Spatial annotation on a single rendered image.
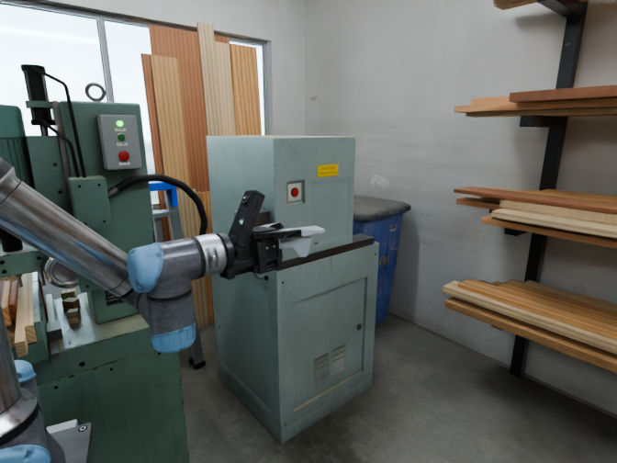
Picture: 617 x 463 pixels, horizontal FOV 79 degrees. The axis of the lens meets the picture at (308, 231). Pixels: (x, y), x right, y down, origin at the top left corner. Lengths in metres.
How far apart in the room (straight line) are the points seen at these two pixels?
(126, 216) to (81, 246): 0.66
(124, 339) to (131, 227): 0.37
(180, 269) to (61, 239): 0.20
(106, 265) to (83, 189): 0.55
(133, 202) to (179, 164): 1.47
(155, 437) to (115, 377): 0.31
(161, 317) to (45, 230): 0.23
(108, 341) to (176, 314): 0.73
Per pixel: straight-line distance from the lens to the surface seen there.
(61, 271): 1.37
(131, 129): 1.30
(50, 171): 1.38
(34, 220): 0.72
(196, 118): 2.93
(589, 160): 2.34
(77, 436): 1.01
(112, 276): 0.76
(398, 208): 2.55
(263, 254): 0.72
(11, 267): 1.47
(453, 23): 2.72
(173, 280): 0.65
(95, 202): 1.28
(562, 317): 2.05
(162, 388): 1.53
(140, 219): 1.39
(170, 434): 1.66
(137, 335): 1.40
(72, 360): 1.40
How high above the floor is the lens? 1.44
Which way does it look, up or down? 15 degrees down
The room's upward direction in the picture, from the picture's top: straight up
